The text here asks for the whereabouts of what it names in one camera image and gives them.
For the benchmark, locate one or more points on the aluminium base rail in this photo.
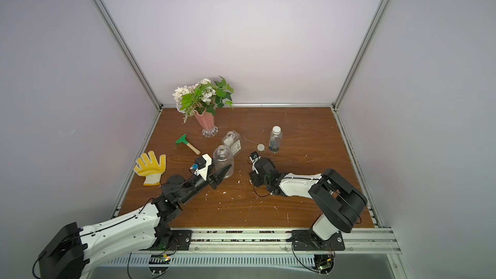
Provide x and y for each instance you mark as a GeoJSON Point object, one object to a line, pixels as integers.
{"type": "Point", "coordinates": [282, 247]}

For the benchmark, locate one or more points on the white cap far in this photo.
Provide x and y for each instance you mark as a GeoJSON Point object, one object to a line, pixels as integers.
{"type": "Point", "coordinates": [260, 147]}

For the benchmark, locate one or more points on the yellow work glove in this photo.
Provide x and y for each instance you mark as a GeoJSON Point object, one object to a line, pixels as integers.
{"type": "Point", "coordinates": [151, 167]}

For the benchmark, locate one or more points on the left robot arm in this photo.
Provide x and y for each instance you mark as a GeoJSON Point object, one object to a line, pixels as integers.
{"type": "Point", "coordinates": [75, 250]}

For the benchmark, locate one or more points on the square clear bottle with label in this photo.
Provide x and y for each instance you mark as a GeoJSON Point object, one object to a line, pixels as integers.
{"type": "Point", "coordinates": [232, 140]}

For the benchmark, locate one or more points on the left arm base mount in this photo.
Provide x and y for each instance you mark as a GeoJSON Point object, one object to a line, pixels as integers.
{"type": "Point", "coordinates": [170, 240]}

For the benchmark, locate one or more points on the round clear bottle front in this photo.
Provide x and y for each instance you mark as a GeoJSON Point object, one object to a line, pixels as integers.
{"type": "Point", "coordinates": [275, 141]}

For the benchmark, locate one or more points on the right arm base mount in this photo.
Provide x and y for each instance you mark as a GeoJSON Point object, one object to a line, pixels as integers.
{"type": "Point", "coordinates": [317, 241]}

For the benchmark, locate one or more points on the round clear bottle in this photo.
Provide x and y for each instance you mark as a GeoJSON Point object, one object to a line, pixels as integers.
{"type": "Point", "coordinates": [223, 157]}
{"type": "Point", "coordinates": [275, 141]}

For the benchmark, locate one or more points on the pink vase with flowers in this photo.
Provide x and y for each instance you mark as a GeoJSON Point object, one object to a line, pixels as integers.
{"type": "Point", "coordinates": [202, 100]}

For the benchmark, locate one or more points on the green scraper wooden handle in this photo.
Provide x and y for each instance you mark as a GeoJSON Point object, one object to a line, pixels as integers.
{"type": "Point", "coordinates": [183, 140]}

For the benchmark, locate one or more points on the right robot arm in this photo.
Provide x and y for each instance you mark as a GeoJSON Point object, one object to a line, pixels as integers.
{"type": "Point", "coordinates": [340, 202]}

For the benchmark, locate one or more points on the white cap small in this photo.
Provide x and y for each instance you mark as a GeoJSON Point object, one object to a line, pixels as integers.
{"type": "Point", "coordinates": [276, 130]}

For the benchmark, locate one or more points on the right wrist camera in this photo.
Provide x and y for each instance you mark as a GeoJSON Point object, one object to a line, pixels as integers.
{"type": "Point", "coordinates": [253, 158]}

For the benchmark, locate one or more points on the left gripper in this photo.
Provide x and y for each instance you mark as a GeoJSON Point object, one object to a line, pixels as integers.
{"type": "Point", "coordinates": [211, 179]}

